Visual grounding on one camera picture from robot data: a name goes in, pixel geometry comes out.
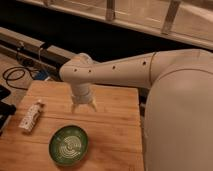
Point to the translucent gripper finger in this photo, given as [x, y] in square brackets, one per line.
[93, 105]
[74, 107]

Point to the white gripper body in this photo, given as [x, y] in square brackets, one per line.
[81, 93]

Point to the small white bottle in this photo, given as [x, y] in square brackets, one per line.
[30, 118]

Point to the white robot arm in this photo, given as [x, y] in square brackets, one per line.
[178, 122]

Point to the green ceramic bowl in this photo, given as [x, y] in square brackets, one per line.
[68, 145]

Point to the black device at left edge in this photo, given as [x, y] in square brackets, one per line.
[6, 110]

